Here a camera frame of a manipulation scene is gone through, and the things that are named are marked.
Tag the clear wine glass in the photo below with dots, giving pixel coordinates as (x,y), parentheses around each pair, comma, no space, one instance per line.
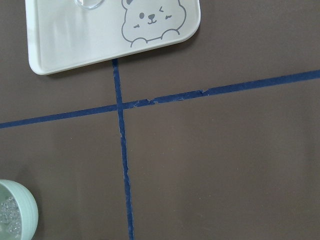
(89,4)

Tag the cream bear tray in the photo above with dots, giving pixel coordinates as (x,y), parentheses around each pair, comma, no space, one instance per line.
(67,34)

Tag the mint green bowl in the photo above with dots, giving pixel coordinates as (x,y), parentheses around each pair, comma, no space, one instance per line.
(18,212)

